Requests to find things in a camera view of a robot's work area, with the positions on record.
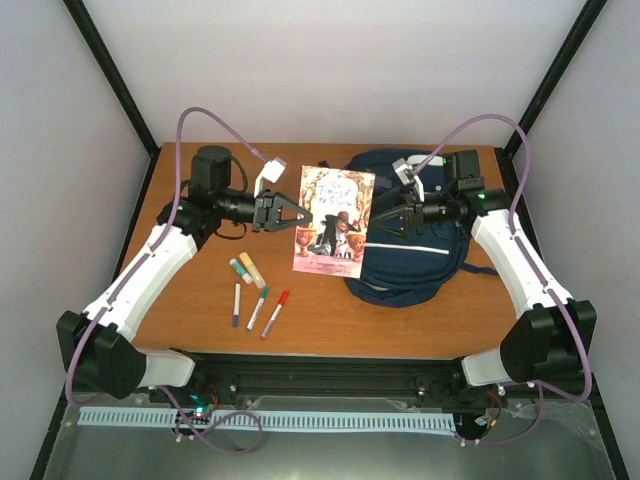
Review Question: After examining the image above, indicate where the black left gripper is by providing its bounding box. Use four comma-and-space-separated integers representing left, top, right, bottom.
218, 189, 315, 234

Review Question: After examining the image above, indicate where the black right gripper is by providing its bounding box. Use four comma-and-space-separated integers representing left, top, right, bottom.
366, 186, 456, 240

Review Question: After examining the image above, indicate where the pink illustrated book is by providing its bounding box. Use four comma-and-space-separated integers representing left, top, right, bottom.
293, 166, 376, 279

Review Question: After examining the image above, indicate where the navy blue backpack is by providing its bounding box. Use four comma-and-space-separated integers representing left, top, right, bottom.
343, 148, 498, 308

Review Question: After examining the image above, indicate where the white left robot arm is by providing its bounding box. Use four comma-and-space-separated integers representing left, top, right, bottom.
56, 145, 312, 403

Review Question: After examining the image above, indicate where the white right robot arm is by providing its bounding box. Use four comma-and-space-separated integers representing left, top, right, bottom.
370, 151, 596, 397

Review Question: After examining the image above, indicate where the yellow highlighter marker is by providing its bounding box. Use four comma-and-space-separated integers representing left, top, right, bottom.
239, 252, 266, 289

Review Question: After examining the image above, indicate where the green cap white marker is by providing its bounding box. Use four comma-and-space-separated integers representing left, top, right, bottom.
229, 258, 253, 284

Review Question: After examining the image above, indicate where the red cap white marker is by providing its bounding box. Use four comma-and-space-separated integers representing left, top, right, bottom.
260, 290, 290, 341

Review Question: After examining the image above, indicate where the teal cap white marker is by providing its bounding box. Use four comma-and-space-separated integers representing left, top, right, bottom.
245, 287, 269, 332

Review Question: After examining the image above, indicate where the purple cap white marker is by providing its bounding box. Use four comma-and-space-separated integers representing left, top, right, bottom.
231, 282, 242, 328

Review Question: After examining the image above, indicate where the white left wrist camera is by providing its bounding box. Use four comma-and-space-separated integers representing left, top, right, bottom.
253, 157, 287, 198

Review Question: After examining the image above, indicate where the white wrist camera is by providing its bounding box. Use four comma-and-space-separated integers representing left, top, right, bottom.
392, 158, 424, 203
253, 157, 287, 198

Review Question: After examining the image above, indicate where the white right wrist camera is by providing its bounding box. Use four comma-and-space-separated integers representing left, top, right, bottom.
392, 158, 424, 203

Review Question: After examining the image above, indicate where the black aluminium frame rail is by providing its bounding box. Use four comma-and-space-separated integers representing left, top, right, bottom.
64, 349, 601, 416

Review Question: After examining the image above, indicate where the light blue cable duct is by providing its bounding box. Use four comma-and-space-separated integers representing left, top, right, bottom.
77, 407, 456, 435

